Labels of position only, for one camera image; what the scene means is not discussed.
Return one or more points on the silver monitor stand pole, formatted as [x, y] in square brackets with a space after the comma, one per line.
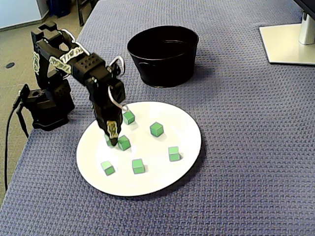
[307, 29]

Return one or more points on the black round container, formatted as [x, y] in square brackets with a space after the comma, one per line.
[167, 73]

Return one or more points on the blue bin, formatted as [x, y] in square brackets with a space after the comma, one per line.
[59, 7]

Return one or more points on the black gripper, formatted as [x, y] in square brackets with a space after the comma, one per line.
[107, 117]

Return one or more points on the white round plate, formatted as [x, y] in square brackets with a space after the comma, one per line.
[152, 177]

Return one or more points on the green cube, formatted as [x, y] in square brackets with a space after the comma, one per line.
[108, 169]
[174, 155]
[124, 143]
[156, 129]
[107, 142]
[138, 167]
[129, 118]

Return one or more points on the black floor disc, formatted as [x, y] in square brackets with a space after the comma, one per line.
[10, 65]

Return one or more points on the dark chair frame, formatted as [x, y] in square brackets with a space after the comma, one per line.
[81, 14]

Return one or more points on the white monitor stand base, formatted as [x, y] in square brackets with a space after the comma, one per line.
[283, 46]

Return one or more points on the black monitor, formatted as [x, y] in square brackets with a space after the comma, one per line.
[308, 3]

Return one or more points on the blue woven table cloth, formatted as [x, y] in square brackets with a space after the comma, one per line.
[246, 147]

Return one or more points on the black robot arm with stickers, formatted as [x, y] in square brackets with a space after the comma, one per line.
[83, 65]

